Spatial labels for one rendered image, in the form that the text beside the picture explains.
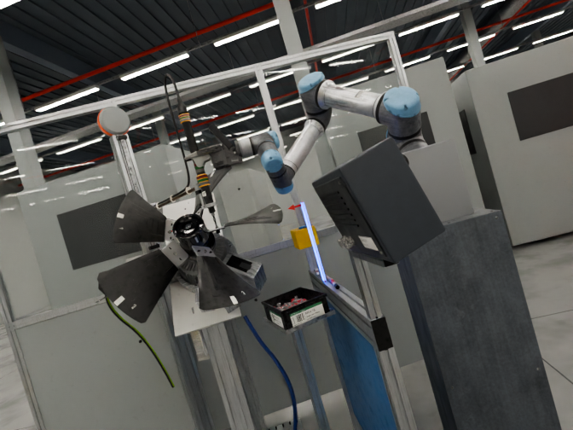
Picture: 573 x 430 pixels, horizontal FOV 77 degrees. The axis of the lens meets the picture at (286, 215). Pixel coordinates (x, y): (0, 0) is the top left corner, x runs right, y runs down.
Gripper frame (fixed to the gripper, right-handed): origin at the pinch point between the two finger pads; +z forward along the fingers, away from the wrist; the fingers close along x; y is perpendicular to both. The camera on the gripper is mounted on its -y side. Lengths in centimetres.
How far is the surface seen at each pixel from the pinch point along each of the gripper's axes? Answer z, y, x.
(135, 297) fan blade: 29, 44, -12
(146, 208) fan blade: 22.1, 13.9, 6.8
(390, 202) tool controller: -38, 33, -83
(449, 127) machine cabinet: -236, -1, 197
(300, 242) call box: -35, 46, 21
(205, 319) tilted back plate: 11, 62, 1
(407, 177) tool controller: -42, 30, -83
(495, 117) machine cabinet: -312, -1, 228
